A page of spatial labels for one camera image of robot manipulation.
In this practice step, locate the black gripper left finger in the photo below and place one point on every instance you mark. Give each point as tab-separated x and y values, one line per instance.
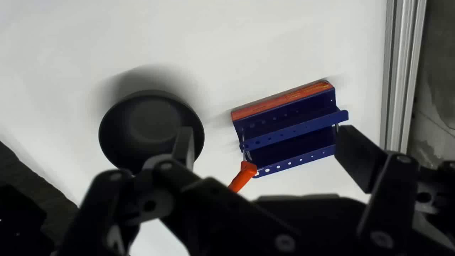
207	217

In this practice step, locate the black bowl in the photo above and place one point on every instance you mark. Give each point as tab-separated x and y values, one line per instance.
146	123

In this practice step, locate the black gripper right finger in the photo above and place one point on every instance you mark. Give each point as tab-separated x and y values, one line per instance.
409	210

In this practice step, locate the black foam mat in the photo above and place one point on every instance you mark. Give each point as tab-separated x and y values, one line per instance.
34	214

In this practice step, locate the blue tool rack orange top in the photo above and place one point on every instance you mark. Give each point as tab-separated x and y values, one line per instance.
288	128

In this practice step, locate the orange handled tool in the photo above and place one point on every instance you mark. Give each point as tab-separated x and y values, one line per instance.
247	170

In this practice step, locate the aluminium frame rail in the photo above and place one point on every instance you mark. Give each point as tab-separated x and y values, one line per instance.
403	28

